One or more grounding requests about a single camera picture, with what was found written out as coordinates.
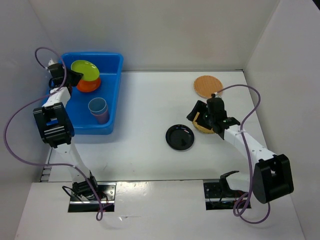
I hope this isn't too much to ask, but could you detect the black plastic plate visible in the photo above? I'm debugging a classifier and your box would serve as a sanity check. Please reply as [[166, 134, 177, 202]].
[[165, 124, 195, 151]]

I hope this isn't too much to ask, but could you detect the blue plastic bin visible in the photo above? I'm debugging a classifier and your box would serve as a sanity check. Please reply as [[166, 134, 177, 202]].
[[58, 52, 123, 135]]

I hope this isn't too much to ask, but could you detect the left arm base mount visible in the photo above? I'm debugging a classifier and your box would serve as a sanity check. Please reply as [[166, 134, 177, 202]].
[[62, 182, 117, 213]]

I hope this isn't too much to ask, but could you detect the brown woven bamboo tray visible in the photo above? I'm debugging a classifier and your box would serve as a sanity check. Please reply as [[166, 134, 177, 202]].
[[193, 75, 223, 99]]

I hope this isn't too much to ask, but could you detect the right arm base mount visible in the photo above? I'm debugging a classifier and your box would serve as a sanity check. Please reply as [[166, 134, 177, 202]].
[[203, 179, 245, 211]]

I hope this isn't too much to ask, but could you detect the green-rimmed bamboo tray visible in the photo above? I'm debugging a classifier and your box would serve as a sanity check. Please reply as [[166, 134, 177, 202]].
[[192, 112, 215, 134]]

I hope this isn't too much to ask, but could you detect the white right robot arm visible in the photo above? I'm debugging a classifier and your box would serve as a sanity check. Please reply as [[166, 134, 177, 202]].
[[186, 97, 294, 204]]

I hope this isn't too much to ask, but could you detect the pink plastic cup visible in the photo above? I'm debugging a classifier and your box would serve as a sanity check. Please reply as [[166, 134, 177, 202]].
[[91, 109, 110, 125]]

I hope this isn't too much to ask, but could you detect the green plastic plate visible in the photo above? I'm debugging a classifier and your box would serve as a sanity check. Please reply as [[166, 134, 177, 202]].
[[71, 60, 100, 82]]

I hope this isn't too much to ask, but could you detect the orange plastic plate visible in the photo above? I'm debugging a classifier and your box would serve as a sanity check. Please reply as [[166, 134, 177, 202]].
[[76, 77, 101, 93]]

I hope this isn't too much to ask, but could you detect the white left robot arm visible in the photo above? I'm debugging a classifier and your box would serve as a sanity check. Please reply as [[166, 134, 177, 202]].
[[33, 62, 100, 201]]

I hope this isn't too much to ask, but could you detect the blue plastic cup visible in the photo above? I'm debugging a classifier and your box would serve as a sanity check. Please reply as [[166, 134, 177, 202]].
[[88, 97, 108, 115]]

